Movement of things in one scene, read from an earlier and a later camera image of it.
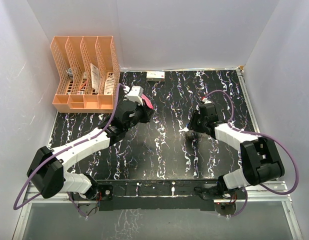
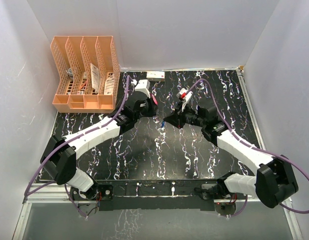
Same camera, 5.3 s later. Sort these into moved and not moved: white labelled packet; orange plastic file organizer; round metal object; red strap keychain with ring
Moved: red strap keychain with ring
Not moved: orange plastic file organizer; round metal object; white labelled packet
